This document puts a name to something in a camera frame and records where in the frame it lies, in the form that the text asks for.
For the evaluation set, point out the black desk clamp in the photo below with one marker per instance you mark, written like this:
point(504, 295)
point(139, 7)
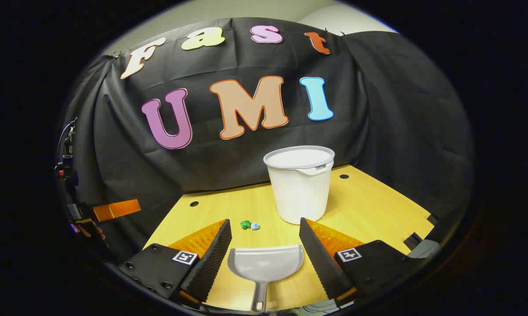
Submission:
point(432, 219)
point(413, 241)

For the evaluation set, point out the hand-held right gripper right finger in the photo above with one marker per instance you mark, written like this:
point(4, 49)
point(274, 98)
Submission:
point(319, 259)

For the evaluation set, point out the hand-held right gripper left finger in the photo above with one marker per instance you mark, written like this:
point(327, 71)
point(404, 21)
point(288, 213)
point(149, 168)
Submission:
point(211, 263)

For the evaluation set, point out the green paper ball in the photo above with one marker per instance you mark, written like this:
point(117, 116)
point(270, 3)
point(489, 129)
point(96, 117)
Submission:
point(245, 224)

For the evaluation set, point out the grey plastic dustpan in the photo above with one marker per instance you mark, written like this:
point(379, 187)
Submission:
point(266, 263)

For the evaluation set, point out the blue paper ball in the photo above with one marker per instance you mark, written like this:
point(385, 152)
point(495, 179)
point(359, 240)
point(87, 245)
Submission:
point(255, 226)

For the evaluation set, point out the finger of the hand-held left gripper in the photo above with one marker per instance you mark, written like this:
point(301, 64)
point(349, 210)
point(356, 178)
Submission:
point(117, 210)

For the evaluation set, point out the black backdrop cloth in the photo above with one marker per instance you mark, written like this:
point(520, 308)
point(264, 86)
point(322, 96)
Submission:
point(378, 109)

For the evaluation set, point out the white plastic garbage bin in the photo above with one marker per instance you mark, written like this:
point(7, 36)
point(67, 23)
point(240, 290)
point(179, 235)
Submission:
point(299, 193)

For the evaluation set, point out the yellow wooden desktop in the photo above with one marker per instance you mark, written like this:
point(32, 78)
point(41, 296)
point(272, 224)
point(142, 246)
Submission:
point(255, 206)

